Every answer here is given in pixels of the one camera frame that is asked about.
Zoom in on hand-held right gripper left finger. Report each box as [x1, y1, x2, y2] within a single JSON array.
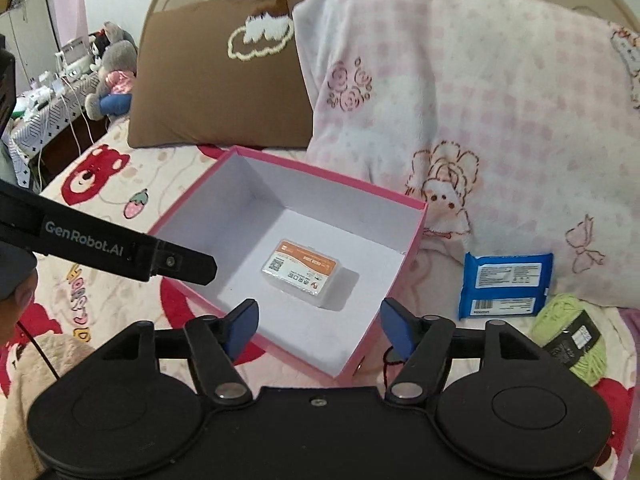
[[92, 299, 261, 406]]

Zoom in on green yarn ball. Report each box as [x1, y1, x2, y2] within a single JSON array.
[[530, 292, 608, 386]]

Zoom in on printed bear blanket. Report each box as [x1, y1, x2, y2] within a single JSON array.
[[0, 127, 640, 480]]

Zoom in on black cable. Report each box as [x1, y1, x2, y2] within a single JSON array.
[[15, 322, 62, 382]]

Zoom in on brown cloud pillow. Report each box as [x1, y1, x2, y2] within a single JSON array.
[[127, 0, 313, 150]]

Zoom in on desk with patterned cloth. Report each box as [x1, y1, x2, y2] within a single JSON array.
[[10, 67, 108, 188]]

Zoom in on person's left hand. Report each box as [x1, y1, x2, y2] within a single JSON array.
[[0, 280, 38, 346]]

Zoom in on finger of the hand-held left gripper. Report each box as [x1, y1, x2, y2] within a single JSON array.
[[149, 237, 219, 287]]

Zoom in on grey plush toy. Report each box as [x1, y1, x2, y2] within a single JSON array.
[[84, 22, 138, 121]]

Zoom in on white cable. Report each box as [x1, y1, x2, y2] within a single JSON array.
[[62, 80, 97, 153]]

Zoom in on clear case with orange label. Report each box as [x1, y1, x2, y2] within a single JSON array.
[[260, 241, 346, 311]]

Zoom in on pink checked pillow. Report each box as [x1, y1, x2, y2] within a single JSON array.
[[292, 0, 640, 308]]

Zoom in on white desk appliance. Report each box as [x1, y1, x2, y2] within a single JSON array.
[[55, 40, 93, 81]]

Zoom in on dark red string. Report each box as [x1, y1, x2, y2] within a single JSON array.
[[382, 346, 402, 387]]

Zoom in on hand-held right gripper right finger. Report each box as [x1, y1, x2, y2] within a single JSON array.
[[380, 298, 543, 405]]

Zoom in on beige plush toy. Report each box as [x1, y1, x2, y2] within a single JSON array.
[[0, 335, 96, 480]]

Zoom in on pink cardboard box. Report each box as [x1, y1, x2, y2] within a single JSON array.
[[148, 145, 429, 386]]

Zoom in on grey cabinet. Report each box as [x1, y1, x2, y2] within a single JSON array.
[[0, 0, 63, 96]]

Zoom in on dark plush toy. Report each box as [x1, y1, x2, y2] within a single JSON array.
[[89, 30, 108, 63]]

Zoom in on blue wet wipes packet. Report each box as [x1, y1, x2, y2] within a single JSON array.
[[457, 251, 554, 321]]

